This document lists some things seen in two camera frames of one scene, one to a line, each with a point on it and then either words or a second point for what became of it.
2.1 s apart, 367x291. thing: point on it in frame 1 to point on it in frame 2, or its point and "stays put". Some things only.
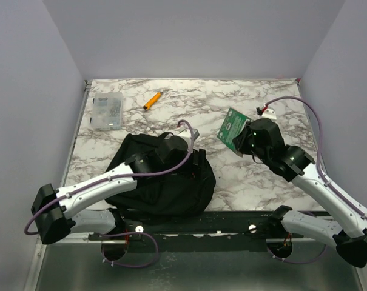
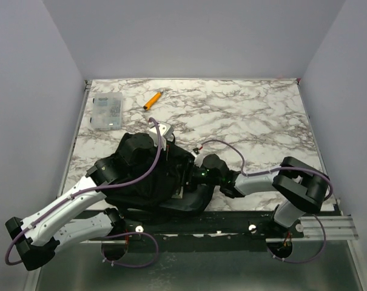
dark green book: [233, 123] to [179, 193]
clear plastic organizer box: [107, 111] stays put
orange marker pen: [151, 101] stays put
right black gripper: [240, 140] to [188, 183]
